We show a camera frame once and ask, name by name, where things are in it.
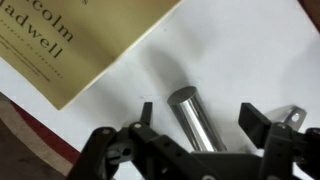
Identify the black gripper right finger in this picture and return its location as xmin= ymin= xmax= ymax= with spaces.
xmin=238 ymin=102 xmax=320 ymax=180

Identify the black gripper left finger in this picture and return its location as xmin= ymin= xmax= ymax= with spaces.
xmin=68 ymin=101 xmax=221 ymax=180

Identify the small steel cylinder cup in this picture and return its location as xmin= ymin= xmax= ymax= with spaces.
xmin=166 ymin=85 xmax=228 ymax=153

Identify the patterned area rug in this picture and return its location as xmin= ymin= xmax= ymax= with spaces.
xmin=0 ymin=92 xmax=82 ymax=180

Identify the large white board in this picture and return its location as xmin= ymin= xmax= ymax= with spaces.
xmin=0 ymin=0 xmax=320 ymax=180

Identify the olive paperback book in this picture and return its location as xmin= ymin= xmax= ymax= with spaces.
xmin=0 ymin=0 xmax=183 ymax=111

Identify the dark wooden coffee table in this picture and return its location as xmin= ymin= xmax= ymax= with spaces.
xmin=297 ymin=0 xmax=320 ymax=33

